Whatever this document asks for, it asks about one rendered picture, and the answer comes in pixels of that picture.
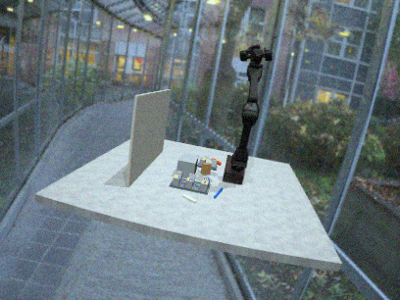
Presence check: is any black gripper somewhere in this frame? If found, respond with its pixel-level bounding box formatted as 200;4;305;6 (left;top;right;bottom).
239;47;273;61

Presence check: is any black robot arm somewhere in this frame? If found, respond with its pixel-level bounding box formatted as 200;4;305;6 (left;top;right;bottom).
231;44;264;174

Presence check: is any grey flat panel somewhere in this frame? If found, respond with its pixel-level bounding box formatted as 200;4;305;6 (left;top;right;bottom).
126;89;171;188

